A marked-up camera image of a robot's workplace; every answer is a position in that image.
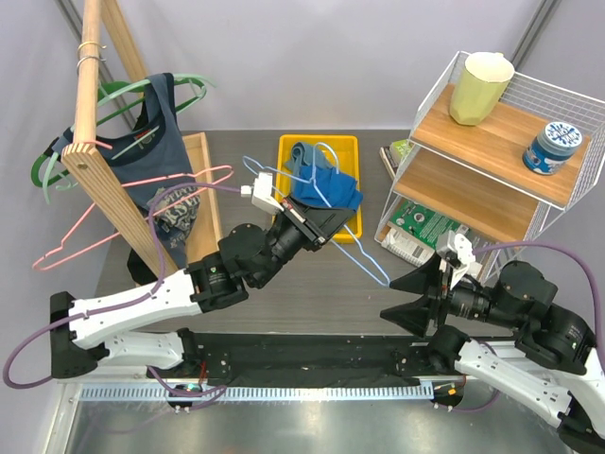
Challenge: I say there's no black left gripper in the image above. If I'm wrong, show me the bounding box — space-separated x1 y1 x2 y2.
252 195 354 288

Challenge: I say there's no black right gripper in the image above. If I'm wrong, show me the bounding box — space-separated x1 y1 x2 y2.
378 248 523 336

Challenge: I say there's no light blue wire hanger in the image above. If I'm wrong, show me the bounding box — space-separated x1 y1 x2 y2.
242 142 390 288

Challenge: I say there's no royal blue tank top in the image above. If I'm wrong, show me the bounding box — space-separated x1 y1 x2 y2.
292 167 363 212

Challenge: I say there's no light blue tank top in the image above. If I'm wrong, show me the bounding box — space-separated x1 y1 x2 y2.
285 142 333 185

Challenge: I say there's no pink wire hanger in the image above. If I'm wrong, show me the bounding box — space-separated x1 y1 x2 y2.
31 139 235 271

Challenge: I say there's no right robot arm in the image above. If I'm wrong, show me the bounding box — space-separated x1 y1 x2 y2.
380 256 604 453

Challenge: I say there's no dark navy tank top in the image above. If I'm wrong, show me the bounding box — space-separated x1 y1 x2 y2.
49 71 202 288

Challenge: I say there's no mint green hanger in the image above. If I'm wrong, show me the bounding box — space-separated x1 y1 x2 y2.
42 71 217 205

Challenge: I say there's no yellow plastic tray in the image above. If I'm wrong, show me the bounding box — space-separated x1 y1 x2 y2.
276 133 363 244

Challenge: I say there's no green box on shelf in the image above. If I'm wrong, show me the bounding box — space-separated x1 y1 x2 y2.
379 139 413 179

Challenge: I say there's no blue lidded jar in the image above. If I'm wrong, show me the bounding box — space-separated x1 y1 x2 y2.
522 121 583 176

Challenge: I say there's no pale green mug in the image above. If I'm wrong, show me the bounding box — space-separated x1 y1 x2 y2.
449 52 515 126

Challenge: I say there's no wooden clothes rack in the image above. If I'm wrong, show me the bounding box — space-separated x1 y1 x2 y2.
62 1 233 275

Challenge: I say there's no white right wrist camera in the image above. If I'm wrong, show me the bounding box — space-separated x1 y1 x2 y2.
436 231 475 290

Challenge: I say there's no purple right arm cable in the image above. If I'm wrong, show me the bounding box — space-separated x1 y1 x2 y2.
443 240 605 412

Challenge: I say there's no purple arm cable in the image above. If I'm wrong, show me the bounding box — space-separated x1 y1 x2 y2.
3 183 245 417
443 240 605 412

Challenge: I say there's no slotted metal rail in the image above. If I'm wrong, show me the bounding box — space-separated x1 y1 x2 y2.
79 381 434 403

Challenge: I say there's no white wire wooden shelf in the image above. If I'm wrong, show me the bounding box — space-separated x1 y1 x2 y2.
375 49 605 285

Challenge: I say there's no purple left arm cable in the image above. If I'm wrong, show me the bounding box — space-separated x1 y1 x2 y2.
3 183 245 417

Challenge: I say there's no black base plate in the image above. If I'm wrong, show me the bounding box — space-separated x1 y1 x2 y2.
158 329 457 389

